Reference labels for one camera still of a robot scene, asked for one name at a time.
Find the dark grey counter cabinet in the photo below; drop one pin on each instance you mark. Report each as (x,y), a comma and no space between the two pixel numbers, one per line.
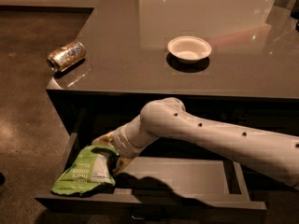
(250,78)

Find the open grey top drawer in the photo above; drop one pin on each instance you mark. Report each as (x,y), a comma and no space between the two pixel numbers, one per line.
(184,186)

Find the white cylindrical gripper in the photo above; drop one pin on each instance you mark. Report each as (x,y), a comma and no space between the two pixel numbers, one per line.
(119,141)

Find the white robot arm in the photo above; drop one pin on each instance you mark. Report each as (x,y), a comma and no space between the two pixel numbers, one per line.
(275,155)

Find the white paper bowl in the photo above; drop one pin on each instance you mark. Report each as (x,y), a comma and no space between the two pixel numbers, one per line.
(189,49)

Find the green rice chip bag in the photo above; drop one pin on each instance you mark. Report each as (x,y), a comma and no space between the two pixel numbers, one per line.
(91,170)

